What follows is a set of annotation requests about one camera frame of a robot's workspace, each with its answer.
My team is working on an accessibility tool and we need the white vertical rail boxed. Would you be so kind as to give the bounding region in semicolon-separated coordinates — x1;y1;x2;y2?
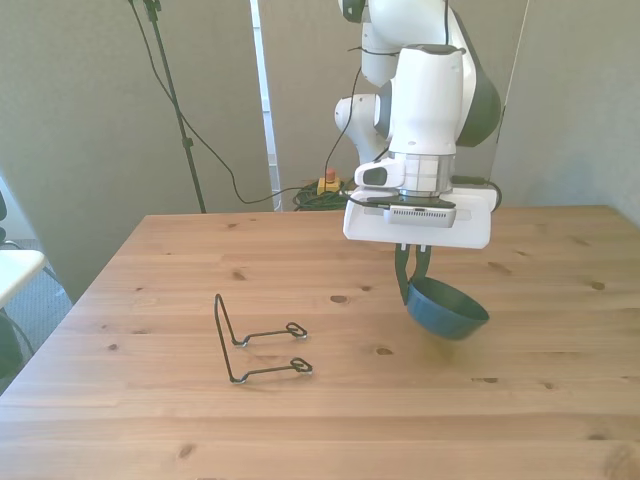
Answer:
249;0;284;212

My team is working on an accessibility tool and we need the yellow emergency stop button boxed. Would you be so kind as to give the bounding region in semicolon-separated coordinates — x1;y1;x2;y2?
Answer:
317;168;343;197

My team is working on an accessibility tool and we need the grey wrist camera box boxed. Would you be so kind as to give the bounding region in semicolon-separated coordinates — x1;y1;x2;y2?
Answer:
383;201;458;229

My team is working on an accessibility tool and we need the long black cable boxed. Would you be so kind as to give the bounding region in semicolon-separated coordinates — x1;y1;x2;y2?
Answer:
127;0;364;206

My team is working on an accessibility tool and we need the black tripod stand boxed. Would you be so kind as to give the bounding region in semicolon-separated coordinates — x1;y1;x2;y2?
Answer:
127;0;208;214

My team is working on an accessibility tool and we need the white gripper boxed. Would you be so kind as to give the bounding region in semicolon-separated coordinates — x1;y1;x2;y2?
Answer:
342;185;499;307

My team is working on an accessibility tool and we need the dark blue bowl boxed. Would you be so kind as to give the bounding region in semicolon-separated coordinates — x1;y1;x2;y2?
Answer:
405;277;490;343

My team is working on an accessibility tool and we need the black wire bowl stand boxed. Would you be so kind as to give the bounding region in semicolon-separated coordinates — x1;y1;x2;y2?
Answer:
213;293;314;386

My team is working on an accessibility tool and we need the green coiled cable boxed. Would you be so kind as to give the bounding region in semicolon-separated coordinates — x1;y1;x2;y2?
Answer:
292;182;357;212

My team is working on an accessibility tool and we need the white side table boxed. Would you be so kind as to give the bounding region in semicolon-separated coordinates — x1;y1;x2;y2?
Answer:
0;249;48;307

